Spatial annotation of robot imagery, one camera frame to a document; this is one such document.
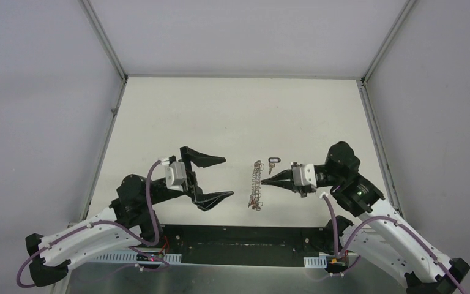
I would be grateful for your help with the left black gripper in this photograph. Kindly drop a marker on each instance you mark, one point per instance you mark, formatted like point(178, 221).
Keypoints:
point(192, 177)

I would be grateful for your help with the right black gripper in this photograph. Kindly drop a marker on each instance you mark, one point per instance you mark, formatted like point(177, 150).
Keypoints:
point(281, 180)

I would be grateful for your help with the black tag key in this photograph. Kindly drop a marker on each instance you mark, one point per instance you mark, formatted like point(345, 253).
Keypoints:
point(272, 162)

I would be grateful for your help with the metal disc with keyrings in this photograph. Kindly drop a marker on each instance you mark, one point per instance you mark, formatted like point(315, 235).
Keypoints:
point(255, 202)

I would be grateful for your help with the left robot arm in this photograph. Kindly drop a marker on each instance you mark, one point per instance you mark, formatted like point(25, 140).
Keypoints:
point(129, 221)

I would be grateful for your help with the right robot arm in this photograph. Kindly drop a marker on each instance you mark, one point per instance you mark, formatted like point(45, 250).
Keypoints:
point(382, 237)

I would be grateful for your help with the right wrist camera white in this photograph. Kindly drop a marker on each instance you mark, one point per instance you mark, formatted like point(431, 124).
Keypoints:
point(304, 175)

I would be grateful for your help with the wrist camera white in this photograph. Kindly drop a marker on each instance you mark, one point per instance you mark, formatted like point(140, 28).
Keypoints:
point(304, 175)
point(175, 174)

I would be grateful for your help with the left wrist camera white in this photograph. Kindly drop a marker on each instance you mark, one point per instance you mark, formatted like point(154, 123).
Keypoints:
point(175, 174)

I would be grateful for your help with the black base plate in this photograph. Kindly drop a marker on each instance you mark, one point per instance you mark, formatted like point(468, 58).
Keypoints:
point(247, 246)

